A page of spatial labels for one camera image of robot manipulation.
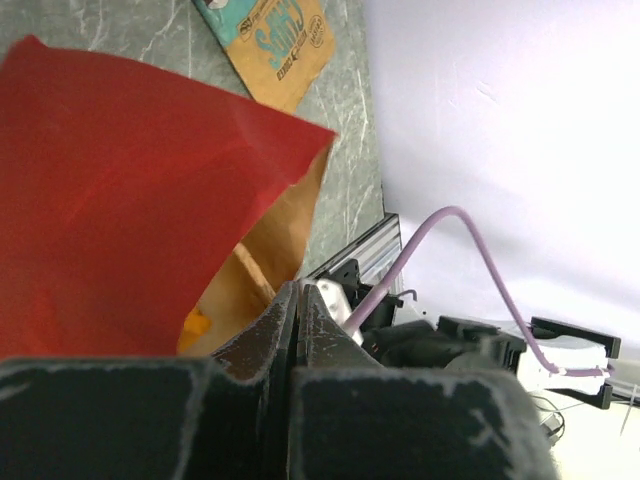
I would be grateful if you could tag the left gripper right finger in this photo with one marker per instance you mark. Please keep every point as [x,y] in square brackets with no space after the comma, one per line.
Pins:
[351,418]

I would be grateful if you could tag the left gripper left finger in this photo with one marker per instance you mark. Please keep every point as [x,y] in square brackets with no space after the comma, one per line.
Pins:
[216,417]

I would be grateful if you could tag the orange snack bag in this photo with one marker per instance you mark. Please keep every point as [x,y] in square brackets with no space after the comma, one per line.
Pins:
[195,325]

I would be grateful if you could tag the red paper bag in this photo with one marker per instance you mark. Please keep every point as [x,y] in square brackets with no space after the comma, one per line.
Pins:
[132,196]

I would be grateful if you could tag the brown teal chips bag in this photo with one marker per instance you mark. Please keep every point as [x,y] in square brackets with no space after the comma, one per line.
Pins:
[277,47]

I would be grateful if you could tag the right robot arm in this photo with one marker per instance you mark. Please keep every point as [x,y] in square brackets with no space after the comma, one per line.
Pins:
[462,344]

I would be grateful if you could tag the aluminium frame rail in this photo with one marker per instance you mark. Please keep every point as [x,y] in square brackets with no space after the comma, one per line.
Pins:
[374,251]

